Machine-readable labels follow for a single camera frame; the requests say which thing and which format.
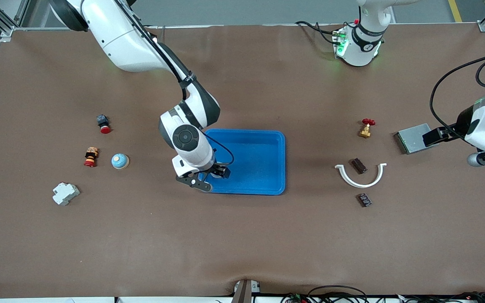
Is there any black arm base cable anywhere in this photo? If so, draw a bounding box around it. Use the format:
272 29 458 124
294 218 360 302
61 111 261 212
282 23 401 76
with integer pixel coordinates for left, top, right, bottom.
295 20 340 45

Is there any blue call bell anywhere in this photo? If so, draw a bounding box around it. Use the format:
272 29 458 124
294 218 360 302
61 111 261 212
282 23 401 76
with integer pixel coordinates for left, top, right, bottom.
111 153 130 170

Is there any base connector box green light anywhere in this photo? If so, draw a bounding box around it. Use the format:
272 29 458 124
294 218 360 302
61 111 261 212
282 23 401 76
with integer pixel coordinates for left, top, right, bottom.
332 27 349 57

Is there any red push button black base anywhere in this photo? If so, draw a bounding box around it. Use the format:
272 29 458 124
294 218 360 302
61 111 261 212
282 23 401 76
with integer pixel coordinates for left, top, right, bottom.
96 114 112 134

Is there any black cable bundle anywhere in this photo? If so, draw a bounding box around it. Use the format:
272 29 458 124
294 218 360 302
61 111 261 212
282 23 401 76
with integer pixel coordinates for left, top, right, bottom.
394 291 485 303

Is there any long dark brown capacitor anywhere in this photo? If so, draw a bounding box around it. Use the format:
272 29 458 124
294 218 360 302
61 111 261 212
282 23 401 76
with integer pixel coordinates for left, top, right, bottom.
350 158 369 175

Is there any red yellow emergency stop button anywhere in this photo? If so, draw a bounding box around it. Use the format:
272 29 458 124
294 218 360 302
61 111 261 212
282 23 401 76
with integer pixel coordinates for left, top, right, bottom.
84 146 99 168

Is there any brown table mat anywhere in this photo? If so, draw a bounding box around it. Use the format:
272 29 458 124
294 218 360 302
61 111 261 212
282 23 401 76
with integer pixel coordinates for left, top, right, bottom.
0 23 485 298

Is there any grey metal box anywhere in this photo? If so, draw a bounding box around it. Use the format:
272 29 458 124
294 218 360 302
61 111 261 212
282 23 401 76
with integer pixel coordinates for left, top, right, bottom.
394 123 440 155

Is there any grey metal bracket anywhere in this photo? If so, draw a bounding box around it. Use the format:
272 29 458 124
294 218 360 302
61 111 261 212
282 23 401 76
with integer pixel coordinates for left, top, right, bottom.
231 279 262 303

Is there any blue plastic tray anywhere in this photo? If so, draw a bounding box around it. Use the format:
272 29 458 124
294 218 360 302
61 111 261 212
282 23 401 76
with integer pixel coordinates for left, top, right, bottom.
198 129 286 196

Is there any brass valve red handle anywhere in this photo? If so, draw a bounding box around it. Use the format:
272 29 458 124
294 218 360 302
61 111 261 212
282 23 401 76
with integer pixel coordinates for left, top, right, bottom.
358 118 376 139

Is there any black cable loop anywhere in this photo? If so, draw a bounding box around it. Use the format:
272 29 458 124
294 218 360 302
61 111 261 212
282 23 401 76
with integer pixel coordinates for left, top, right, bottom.
308 285 368 303

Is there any white circuit breaker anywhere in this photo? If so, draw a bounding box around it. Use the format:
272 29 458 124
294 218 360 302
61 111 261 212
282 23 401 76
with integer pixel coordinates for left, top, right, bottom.
52 182 80 206

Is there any white half-ring pipe clamp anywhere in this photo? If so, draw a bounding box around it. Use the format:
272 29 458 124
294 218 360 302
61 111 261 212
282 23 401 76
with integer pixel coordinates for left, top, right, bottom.
335 163 387 189

